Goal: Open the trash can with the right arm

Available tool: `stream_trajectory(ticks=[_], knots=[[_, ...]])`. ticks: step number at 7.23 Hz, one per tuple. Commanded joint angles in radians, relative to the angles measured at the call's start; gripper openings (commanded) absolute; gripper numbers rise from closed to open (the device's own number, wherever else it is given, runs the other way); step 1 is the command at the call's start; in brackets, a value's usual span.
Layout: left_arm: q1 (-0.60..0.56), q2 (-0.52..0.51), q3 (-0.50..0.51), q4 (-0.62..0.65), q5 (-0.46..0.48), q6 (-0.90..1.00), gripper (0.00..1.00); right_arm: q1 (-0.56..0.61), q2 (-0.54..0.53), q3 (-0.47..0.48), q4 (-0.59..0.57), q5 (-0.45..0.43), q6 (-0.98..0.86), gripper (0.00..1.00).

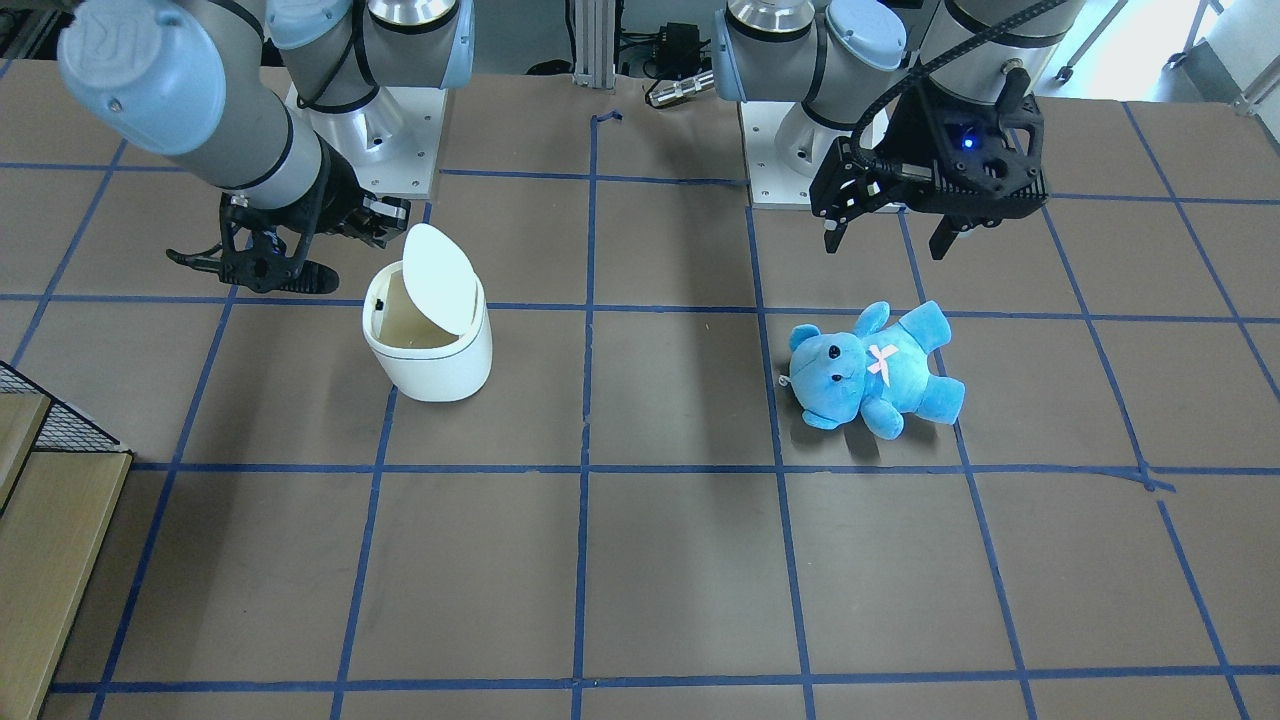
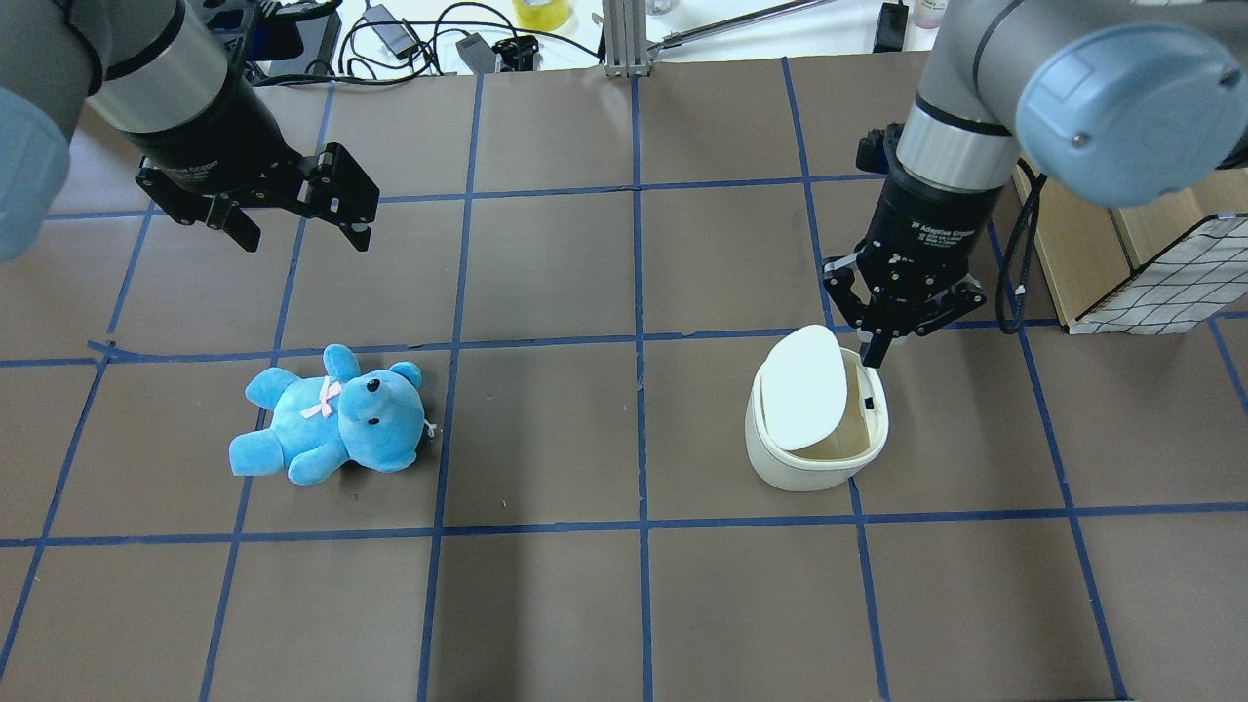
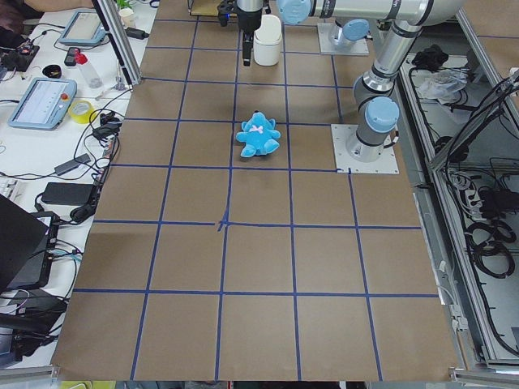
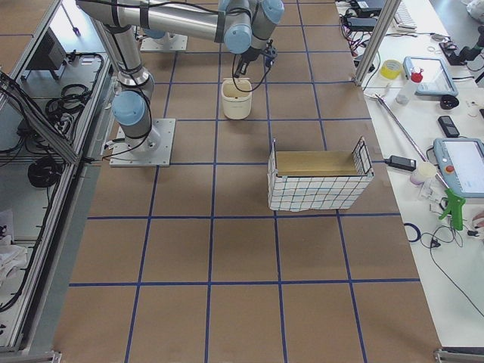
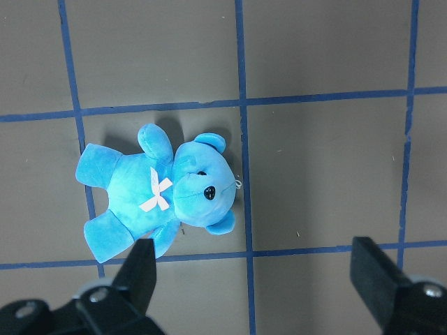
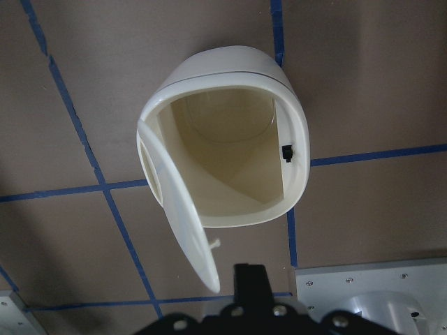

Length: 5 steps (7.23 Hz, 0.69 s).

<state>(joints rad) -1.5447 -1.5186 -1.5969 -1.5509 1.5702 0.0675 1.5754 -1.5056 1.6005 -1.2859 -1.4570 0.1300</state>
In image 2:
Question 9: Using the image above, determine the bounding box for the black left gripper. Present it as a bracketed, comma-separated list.
[135, 71, 379, 254]

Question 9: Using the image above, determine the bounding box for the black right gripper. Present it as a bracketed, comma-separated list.
[822, 174, 995, 368]

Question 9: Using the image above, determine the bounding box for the white small trash can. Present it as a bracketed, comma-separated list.
[744, 325, 890, 492]

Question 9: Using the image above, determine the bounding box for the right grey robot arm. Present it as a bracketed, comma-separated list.
[331, 1, 1246, 368]

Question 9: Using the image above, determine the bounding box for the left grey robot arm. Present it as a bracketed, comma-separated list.
[1, 1, 305, 261]

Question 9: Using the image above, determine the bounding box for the black power adapter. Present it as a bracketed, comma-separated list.
[362, 4, 421, 59]

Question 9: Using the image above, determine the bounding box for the blue teddy bear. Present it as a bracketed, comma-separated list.
[228, 345, 434, 486]

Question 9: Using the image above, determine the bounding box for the yellow tape roll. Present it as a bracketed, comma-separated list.
[512, 0, 573, 32]

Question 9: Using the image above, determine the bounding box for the metal rod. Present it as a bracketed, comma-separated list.
[646, 1, 832, 59]

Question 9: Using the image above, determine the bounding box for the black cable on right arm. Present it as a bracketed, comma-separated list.
[996, 172, 1050, 335]

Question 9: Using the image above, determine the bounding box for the black cables bundle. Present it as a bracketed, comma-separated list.
[250, 0, 605, 89]

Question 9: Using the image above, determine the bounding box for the wooden box with wire basket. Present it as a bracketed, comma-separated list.
[1035, 169, 1247, 336]

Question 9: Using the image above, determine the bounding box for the aluminium profile post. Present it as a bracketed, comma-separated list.
[602, 0, 651, 77]

